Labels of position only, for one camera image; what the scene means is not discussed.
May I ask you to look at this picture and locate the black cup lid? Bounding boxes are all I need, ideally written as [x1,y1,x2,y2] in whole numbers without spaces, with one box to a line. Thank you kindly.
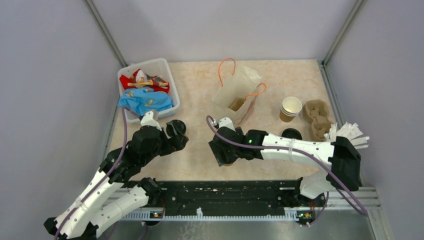
[166,119,187,138]

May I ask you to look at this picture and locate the single cardboard cup carrier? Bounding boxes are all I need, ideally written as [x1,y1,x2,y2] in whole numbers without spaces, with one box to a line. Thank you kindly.
[228,97,246,112]

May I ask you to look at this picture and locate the paper takeout bag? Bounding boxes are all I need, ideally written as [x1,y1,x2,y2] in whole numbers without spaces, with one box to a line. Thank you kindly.
[211,57,268,127]

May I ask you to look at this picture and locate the black lid stack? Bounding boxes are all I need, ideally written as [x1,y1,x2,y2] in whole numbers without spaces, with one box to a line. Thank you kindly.
[281,128,303,140]

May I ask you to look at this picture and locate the stack of paper cups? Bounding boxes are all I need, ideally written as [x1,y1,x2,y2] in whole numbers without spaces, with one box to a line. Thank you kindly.
[279,96,303,123]

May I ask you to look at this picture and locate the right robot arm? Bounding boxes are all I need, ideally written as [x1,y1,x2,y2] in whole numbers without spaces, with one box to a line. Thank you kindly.
[208,127,361,206]

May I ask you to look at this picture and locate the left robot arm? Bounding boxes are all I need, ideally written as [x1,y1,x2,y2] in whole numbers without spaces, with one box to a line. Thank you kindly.
[43,120,189,240]

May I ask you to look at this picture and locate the blue snack bag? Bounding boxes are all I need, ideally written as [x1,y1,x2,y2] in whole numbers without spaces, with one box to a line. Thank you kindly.
[117,87,174,116]

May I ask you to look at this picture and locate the red snack bag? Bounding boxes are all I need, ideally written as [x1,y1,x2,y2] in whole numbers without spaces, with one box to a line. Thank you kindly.
[119,68,170,94]

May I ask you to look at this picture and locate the white plastic basket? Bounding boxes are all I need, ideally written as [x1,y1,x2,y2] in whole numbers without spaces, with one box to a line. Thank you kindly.
[117,58,180,123]

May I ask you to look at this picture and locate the cardboard cup carrier stack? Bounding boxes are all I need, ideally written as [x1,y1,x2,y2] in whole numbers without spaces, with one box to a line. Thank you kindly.
[302,99,333,142]

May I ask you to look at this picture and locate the white wrapped straws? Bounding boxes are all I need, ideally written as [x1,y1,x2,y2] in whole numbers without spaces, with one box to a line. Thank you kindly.
[323,122,370,150]

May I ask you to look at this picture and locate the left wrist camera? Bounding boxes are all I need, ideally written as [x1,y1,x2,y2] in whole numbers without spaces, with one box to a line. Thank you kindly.
[140,109,162,131]

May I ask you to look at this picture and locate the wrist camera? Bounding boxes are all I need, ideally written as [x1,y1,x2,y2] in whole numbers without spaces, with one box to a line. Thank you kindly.
[211,117,235,131]
[140,109,162,131]

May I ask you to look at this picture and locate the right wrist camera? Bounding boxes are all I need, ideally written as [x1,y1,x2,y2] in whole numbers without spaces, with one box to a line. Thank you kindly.
[211,117,235,131]

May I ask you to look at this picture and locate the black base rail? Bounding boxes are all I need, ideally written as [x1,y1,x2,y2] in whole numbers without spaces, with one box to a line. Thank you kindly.
[148,179,326,226]

